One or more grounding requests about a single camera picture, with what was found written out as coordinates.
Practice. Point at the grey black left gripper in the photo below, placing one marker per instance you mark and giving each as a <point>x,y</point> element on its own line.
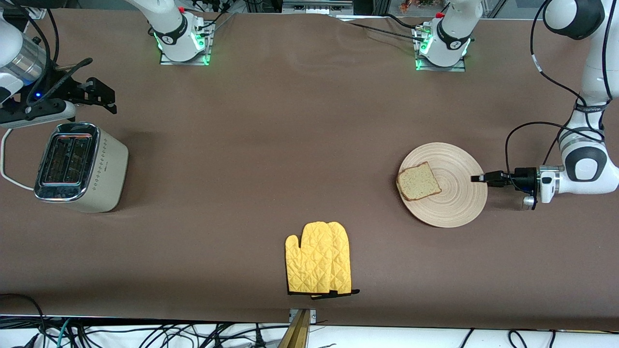
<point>523,178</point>

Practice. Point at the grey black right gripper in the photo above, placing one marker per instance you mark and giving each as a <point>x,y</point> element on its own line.
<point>70,90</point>

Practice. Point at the round wooden plate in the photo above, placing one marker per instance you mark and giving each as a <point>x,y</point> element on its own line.
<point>459,203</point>

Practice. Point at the brown bread slice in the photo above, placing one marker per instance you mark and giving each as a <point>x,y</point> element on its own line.
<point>419,182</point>

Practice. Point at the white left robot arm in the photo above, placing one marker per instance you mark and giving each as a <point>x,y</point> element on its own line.
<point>454,24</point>

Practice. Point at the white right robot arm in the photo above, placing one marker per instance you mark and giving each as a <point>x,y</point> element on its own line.
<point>169,24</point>

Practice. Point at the cream and chrome toaster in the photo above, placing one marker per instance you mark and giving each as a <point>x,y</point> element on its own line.
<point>109,169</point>

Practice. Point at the brown table cover cloth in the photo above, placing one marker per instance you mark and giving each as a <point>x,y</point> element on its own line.
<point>435,266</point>

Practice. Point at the yellow quilted oven mitt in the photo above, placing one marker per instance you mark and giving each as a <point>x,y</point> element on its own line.
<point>316,261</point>

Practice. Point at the aluminium profile bar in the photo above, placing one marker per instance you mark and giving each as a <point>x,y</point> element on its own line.
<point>297,333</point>

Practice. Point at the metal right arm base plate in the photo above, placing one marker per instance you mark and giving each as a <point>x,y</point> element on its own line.
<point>184,62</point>

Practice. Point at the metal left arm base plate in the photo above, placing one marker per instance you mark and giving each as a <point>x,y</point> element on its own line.
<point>445,68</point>

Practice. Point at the silver frame rail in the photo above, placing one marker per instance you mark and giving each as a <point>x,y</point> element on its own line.
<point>314,7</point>

